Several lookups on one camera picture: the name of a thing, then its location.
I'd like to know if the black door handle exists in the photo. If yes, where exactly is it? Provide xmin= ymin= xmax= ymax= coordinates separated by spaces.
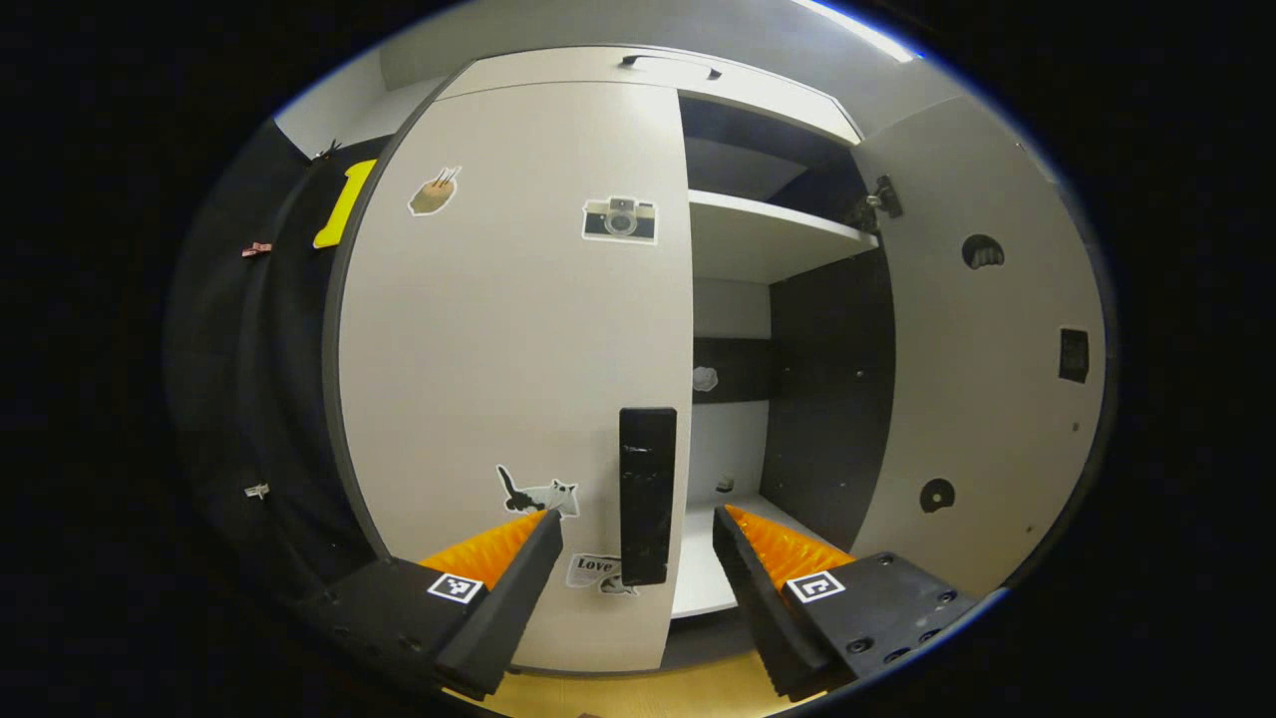
xmin=619 ymin=407 xmax=678 ymax=587

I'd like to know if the beige double-door shoe cabinet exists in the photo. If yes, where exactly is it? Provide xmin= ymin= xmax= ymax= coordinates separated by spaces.
xmin=324 ymin=45 xmax=1113 ymax=671

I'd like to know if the white cabinet shelf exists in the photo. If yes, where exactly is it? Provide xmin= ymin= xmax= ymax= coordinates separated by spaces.
xmin=688 ymin=189 xmax=880 ymax=285
xmin=670 ymin=496 xmax=798 ymax=619

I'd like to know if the beige cabinet drawer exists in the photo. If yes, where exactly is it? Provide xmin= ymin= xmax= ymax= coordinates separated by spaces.
xmin=439 ymin=47 xmax=863 ymax=146

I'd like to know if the beige cabinet door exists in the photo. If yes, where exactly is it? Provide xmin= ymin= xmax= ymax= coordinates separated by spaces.
xmin=849 ymin=95 xmax=1108 ymax=599
xmin=337 ymin=82 xmax=696 ymax=671

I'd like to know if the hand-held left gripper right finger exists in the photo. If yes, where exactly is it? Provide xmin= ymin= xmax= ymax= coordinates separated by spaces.
xmin=712 ymin=504 xmax=1006 ymax=702

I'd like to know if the black backdrop cloth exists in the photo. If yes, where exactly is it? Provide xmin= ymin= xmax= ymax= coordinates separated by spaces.
xmin=164 ymin=120 xmax=390 ymax=599

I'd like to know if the metal door hinge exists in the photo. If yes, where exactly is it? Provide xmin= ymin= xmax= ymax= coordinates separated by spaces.
xmin=847 ymin=177 xmax=904 ymax=232

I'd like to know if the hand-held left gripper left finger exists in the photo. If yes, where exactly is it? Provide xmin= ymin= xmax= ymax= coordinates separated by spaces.
xmin=299 ymin=509 xmax=564 ymax=701

